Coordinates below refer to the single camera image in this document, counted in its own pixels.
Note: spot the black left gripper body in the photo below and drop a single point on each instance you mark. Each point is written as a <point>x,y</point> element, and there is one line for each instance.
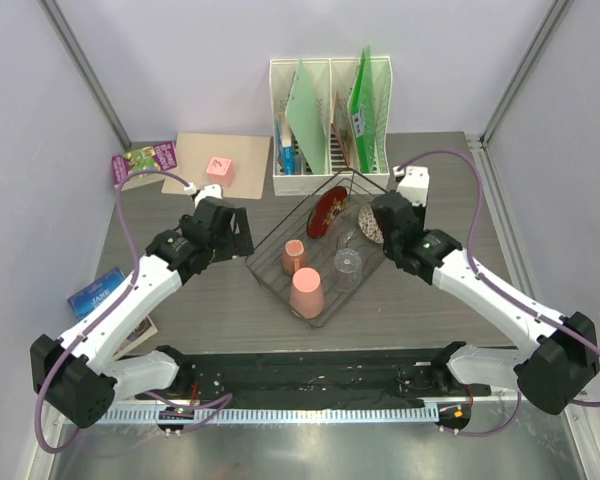
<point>224,246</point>

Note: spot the illustrated book in organizer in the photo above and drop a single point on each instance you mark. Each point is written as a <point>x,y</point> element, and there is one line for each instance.
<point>341,126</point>

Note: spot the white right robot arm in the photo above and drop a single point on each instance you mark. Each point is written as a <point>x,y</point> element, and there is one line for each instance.
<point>552,361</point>

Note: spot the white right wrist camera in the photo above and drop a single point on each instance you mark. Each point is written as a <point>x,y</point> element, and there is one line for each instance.
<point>412,184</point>

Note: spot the black wire dish rack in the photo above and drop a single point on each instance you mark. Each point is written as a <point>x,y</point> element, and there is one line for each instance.
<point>265,263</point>

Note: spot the red floral lacquer plate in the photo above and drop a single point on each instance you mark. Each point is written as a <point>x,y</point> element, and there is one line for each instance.
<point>325,211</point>

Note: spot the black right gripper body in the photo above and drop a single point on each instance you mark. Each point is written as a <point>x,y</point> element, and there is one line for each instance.
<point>419,213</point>

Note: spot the light green folder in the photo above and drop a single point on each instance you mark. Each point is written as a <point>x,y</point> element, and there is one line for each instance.
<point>306,112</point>

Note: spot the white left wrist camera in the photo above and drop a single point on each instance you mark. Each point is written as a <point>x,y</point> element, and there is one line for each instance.
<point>207,191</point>

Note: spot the blue booklet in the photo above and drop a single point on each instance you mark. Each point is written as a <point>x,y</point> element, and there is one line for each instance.
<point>285,146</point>

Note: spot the pink plastic tumbler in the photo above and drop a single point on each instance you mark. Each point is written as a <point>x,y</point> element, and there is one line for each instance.
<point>307,298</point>

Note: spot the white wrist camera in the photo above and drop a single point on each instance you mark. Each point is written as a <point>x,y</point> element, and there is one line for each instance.
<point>412,184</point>
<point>207,191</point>

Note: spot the blue Jane Eyre book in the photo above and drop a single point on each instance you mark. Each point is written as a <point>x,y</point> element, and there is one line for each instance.
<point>86,300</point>

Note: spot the brown patterned ceramic bowl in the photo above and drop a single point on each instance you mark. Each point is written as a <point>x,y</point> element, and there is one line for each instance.
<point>368,224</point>

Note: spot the white slotted cable duct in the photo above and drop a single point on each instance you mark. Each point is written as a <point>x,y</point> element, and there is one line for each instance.
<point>152,413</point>

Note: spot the white file organizer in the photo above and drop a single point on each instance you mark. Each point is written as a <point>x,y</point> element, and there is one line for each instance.
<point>342,75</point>

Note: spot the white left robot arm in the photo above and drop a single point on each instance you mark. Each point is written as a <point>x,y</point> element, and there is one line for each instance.
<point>77,373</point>

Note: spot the pink cube block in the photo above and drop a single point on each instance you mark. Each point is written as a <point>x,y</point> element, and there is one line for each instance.
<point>220,171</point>

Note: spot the brown cardboard sheet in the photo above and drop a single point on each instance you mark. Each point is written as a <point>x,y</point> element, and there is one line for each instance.
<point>237,163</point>

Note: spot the purple paperback book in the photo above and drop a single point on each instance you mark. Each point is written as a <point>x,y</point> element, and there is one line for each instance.
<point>160,156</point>

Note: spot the pink ceramic mug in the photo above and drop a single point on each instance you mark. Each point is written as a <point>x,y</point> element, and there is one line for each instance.
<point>294,256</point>

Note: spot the bright green mesh folder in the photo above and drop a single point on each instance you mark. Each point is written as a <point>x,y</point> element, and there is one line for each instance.
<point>362,115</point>

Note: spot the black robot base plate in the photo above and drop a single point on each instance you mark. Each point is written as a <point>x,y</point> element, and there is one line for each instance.
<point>318,380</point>

